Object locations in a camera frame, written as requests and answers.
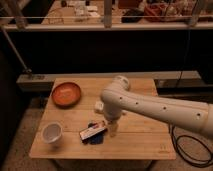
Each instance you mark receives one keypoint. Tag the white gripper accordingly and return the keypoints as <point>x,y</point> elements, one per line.
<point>112,128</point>

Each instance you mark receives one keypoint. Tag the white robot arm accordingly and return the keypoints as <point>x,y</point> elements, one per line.
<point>189,115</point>

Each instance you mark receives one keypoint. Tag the white red box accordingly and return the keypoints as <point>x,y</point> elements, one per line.
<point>93,130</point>

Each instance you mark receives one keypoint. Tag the dark blue cloth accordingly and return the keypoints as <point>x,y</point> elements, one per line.
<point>96,139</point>

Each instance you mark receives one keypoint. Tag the white plastic bottle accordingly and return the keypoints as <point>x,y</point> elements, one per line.
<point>98,106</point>

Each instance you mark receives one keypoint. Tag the wooden table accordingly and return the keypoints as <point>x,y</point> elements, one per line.
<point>138,137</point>

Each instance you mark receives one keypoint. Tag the orange round plate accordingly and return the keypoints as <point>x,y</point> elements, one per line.
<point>66,94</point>

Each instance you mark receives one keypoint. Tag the clear plastic cup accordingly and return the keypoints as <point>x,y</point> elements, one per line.
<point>51,134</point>

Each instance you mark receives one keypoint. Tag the metal diagonal pole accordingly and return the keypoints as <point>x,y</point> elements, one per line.
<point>26,69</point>

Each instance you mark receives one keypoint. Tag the black object on shelf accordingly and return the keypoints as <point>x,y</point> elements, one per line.
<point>132,16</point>

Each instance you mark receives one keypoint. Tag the red basket on shelf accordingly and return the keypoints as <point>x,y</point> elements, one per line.
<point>161,12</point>

